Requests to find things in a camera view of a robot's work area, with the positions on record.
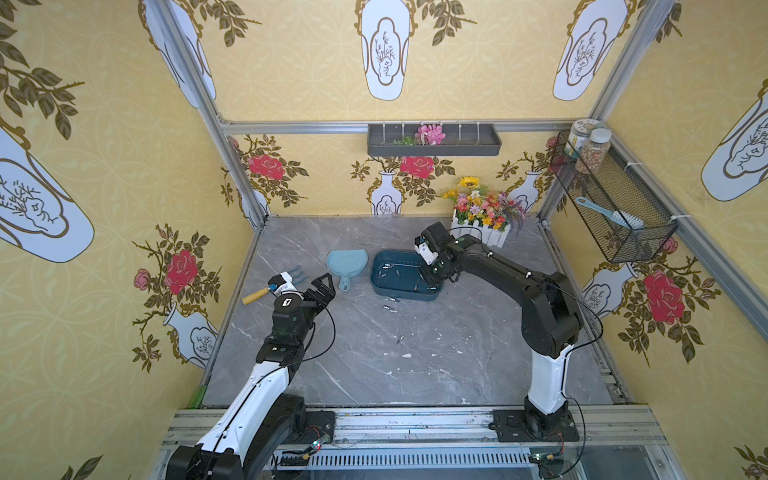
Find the black wire mesh basket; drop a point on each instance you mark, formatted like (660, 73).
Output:
(617, 187)

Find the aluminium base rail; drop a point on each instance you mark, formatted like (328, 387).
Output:
(616, 442)

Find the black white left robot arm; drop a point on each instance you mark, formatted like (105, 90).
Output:
(263, 414)

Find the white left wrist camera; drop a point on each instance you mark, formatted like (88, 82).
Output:
(281, 283)

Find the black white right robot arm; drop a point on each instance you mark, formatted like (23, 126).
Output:
(550, 318)

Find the light blue dustpan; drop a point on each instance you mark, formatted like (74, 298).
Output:
(346, 264)

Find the light blue brush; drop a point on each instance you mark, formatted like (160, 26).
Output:
(618, 217)

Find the dark wall shelf tray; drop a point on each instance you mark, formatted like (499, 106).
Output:
(411, 139)

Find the pink flower on shelf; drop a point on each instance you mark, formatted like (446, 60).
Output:
(430, 134)

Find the glass jar white lid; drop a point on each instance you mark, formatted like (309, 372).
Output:
(580, 132)

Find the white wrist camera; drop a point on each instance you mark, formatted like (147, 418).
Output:
(281, 283)
(423, 249)

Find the spice jar white lid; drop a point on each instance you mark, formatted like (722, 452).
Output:
(594, 150)

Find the white fence flower box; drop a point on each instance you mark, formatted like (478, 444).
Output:
(486, 214)

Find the teal plastic storage box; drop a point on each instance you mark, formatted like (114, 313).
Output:
(396, 273)

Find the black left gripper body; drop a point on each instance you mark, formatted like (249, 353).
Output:
(308, 294)

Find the blue rake yellow handle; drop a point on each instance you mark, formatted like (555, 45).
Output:
(298, 275)

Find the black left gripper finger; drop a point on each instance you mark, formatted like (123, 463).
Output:
(324, 283)
(326, 297)

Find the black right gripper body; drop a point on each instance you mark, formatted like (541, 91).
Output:
(435, 264)

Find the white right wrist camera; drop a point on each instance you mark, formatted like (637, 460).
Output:
(423, 249)

